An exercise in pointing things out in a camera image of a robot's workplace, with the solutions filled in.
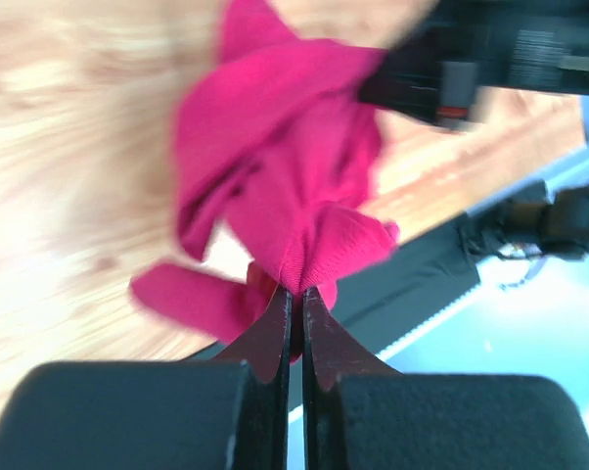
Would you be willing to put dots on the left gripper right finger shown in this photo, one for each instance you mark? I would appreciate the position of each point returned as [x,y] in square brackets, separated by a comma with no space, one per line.
[339,377]

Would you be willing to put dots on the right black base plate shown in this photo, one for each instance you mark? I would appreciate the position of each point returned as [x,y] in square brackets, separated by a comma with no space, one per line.
[559,228]

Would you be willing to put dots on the grey slotted cable duct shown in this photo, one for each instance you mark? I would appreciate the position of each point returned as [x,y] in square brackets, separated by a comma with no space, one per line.
[471,297]

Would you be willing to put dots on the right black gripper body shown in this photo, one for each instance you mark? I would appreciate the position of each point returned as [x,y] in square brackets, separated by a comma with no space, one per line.
[435,72]

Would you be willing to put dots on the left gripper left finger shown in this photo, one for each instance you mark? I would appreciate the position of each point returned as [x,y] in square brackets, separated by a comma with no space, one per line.
[259,437]

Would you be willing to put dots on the bright red t shirt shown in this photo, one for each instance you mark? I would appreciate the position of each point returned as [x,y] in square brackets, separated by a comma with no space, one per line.
[275,144]

